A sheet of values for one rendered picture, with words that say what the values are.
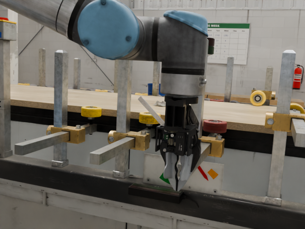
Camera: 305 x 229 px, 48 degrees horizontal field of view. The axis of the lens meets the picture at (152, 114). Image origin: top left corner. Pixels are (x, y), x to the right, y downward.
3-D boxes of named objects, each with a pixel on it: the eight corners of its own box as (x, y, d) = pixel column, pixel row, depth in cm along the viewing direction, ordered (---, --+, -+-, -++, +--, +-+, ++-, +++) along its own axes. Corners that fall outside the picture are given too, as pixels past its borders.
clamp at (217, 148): (221, 157, 104) (222, 141, 103) (178, 151, 108) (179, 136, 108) (223, 153, 109) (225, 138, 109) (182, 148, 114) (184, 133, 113)
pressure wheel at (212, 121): (222, 156, 115) (225, 122, 113) (199, 153, 118) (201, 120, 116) (226, 151, 122) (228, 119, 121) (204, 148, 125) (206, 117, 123)
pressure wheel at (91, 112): (103, 136, 137) (104, 107, 136) (84, 136, 134) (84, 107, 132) (96, 131, 144) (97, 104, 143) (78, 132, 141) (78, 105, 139)
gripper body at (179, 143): (153, 154, 71) (156, 96, 69) (165, 146, 79) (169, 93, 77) (189, 160, 68) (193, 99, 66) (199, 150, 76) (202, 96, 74)
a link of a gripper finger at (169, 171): (156, 195, 73) (159, 153, 72) (165, 186, 79) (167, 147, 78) (170, 197, 72) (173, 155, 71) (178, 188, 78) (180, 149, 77)
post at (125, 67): (123, 188, 118) (129, 45, 111) (114, 186, 119) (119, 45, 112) (127, 185, 121) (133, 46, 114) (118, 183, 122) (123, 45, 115)
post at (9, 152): (4, 157, 133) (3, 39, 127) (-6, 156, 135) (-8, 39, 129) (12, 155, 138) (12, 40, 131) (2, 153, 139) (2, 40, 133)
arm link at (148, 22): (92, 8, 65) (157, 11, 64) (106, 17, 76) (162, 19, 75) (91, 58, 66) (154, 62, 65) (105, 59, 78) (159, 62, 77)
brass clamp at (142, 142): (143, 151, 112) (144, 136, 111) (106, 146, 116) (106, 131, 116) (150, 147, 118) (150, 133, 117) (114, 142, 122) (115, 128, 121)
